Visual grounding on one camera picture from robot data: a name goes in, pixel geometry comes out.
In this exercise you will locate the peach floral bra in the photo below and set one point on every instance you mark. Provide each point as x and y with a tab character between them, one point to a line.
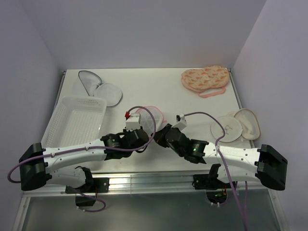
206	82

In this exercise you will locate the aluminium frame rail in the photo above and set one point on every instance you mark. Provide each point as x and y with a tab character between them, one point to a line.
138	183

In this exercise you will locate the grey trimmed mesh laundry bag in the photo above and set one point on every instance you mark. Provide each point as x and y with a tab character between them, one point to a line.
90	84

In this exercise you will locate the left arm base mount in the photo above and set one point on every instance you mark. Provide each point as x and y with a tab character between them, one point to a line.
87	195

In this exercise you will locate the beige trimmed mesh laundry bag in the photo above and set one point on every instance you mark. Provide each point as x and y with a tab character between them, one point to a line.
241	124

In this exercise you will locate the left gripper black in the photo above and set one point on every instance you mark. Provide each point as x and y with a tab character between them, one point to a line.
125	132

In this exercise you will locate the pink trimmed mesh laundry bag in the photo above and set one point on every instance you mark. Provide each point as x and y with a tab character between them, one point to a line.
147	122

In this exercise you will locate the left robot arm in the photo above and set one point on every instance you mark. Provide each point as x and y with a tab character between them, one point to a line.
40	166

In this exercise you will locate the white plastic basket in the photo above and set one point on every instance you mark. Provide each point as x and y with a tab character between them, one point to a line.
75	120

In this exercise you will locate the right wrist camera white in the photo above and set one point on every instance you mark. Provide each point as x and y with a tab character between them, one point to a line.
181	122

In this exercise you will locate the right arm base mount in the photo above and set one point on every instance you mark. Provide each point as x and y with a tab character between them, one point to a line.
216	191

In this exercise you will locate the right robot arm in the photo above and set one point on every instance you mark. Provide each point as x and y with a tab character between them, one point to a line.
265	164

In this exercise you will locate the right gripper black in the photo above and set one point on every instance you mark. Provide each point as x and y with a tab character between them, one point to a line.
159	137

